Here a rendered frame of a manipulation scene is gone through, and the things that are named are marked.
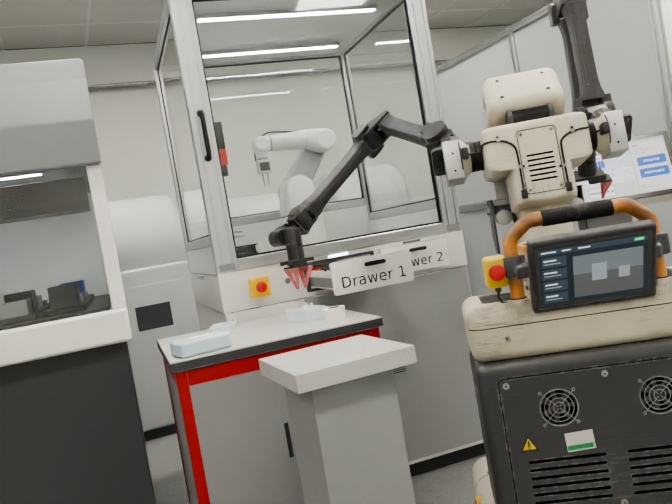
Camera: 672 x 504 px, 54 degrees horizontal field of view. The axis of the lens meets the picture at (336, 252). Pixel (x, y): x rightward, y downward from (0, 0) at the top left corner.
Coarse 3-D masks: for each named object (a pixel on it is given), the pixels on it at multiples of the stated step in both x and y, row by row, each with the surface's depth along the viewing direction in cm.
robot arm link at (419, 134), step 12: (372, 120) 232; (384, 120) 228; (396, 120) 224; (372, 132) 230; (384, 132) 231; (396, 132) 220; (408, 132) 213; (420, 132) 203; (432, 132) 198; (444, 132) 196; (372, 144) 232; (420, 144) 210
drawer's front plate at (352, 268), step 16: (368, 256) 224; (384, 256) 226; (400, 256) 227; (336, 272) 220; (352, 272) 222; (368, 272) 224; (400, 272) 227; (336, 288) 220; (352, 288) 222; (368, 288) 224
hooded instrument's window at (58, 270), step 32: (0, 192) 198; (32, 192) 200; (64, 192) 203; (0, 224) 197; (32, 224) 200; (64, 224) 203; (0, 256) 197; (32, 256) 200; (64, 256) 203; (96, 256) 206; (0, 288) 197; (32, 288) 200; (64, 288) 203; (96, 288) 206; (0, 320) 197; (32, 320) 200
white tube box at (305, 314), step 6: (306, 306) 222; (312, 306) 219; (318, 306) 216; (324, 306) 215; (288, 312) 220; (294, 312) 216; (300, 312) 213; (306, 312) 211; (312, 312) 212; (318, 312) 214; (288, 318) 221; (294, 318) 217; (300, 318) 213; (306, 318) 211; (312, 318) 212; (318, 318) 213
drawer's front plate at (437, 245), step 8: (432, 240) 267; (440, 240) 268; (392, 248) 261; (400, 248) 262; (408, 248) 264; (432, 248) 267; (440, 248) 268; (416, 256) 265; (424, 256) 266; (432, 256) 267; (448, 256) 269; (416, 264) 264; (424, 264) 266; (432, 264) 267; (440, 264) 268
